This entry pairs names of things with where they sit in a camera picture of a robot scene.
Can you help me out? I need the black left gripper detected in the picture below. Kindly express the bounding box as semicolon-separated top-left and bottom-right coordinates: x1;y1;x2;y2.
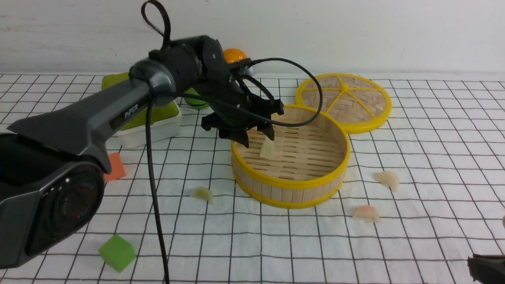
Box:
197;58;284;148

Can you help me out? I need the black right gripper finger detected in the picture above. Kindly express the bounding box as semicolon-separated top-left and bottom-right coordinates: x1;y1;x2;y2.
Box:
467;254;505;284

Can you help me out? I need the pale green dumpling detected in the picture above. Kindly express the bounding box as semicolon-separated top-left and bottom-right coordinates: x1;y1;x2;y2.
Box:
190;187;213;205
260;136;275;159

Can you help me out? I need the pink dumpling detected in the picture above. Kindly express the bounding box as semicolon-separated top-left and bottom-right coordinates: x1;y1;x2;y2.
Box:
352;205;381;223

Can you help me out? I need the white dumpling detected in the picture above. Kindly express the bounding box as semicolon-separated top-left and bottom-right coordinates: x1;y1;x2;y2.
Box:
373;171;399;192

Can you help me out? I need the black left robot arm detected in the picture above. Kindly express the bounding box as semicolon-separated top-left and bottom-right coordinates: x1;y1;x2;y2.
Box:
0;35;284;269

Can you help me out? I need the bamboo steamer tray yellow rim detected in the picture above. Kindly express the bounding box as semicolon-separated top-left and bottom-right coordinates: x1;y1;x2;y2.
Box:
231;113;351;209

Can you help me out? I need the bamboo steamer lid yellow rim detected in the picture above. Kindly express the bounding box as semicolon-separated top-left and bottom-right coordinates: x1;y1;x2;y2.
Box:
312;73;393;135

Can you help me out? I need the green toy watermelon ball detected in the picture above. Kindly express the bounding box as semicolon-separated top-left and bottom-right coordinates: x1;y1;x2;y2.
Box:
184;88;209;110

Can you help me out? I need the orange toy fruit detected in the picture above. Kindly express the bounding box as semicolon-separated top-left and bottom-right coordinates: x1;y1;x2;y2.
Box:
223;48;249;64

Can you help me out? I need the green white lidded box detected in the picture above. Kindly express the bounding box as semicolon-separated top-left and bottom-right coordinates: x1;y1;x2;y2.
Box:
101;72;182;149

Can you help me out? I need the white grid tablecloth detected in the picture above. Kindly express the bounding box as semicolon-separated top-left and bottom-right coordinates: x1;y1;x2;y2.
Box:
0;73;505;284

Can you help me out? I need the orange foam cube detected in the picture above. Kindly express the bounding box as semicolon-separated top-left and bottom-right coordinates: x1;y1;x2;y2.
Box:
104;152;126;182

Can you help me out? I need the green foam cube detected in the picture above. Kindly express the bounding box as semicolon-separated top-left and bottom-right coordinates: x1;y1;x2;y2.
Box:
99;234;137;273

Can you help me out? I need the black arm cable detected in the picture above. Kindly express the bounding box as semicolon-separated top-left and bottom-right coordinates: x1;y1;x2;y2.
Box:
141;0;323;284

